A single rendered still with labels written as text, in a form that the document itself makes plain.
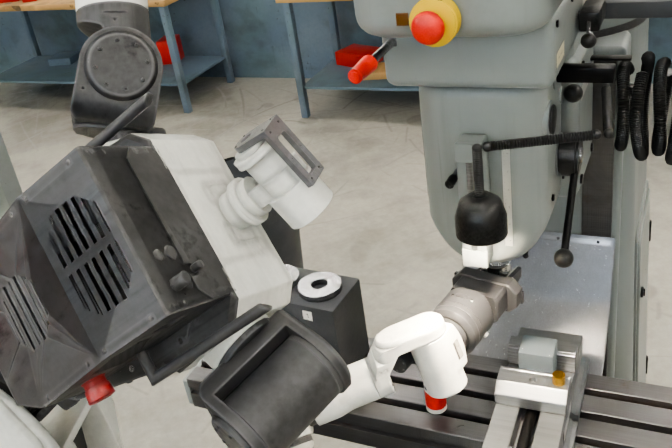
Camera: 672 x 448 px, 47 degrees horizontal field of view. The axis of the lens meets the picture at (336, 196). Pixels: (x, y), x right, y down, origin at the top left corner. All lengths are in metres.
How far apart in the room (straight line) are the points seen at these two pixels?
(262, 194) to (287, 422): 0.26
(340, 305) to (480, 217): 0.55
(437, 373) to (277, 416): 0.38
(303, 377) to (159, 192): 0.26
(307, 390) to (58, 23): 6.94
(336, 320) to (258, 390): 0.65
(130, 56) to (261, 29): 5.48
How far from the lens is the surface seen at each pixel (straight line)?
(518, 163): 1.17
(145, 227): 0.82
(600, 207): 1.70
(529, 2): 0.95
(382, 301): 3.47
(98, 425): 1.29
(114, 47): 0.95
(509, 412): 1.44
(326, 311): 1.51
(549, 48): 1.05
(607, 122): 1.08
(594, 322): 1.75
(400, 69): 1.11
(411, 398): 1.58
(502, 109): 1.13
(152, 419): 3.16
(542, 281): 1.76
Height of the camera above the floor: 2.02
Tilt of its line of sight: 27 degrees down
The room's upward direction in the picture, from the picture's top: 9 degrees counter-clockwise
